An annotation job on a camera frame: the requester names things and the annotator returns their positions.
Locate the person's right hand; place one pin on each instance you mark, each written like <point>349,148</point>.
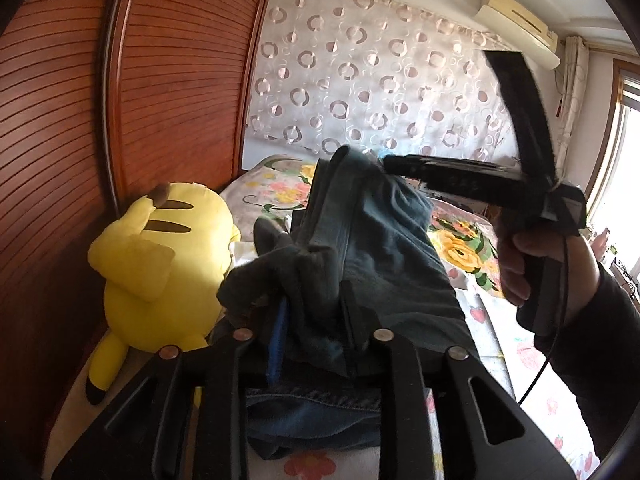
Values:
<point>582,270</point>

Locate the person's right forearm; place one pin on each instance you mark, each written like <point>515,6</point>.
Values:
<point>600,360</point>

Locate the strawberry printed bed sheet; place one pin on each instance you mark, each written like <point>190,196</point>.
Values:
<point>500,340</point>

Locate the window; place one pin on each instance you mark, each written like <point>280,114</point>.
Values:
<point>620,160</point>

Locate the white air conditioner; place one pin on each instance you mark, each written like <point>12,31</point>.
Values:
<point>515,25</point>

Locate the beige floral curtain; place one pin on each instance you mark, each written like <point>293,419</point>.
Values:
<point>575,85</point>

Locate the circle patterned sheer curtain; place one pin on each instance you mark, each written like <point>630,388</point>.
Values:
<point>375,60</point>

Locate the floral blanket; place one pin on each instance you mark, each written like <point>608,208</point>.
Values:
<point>465,250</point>

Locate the olive grey garment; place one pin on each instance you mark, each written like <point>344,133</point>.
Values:
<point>280,270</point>

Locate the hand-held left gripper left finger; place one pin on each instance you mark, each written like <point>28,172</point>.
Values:
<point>276,350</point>

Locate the folded blue jeans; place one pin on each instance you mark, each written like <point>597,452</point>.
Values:
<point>310,420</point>

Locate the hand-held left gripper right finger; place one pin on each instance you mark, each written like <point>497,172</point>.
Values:
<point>397,365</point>

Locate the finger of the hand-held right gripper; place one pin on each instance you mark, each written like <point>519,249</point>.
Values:
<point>465,177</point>
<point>525,110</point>

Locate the yellow plush toy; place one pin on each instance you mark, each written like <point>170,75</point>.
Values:
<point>160,270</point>

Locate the dark green pants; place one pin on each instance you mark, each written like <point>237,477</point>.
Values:
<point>390,250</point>

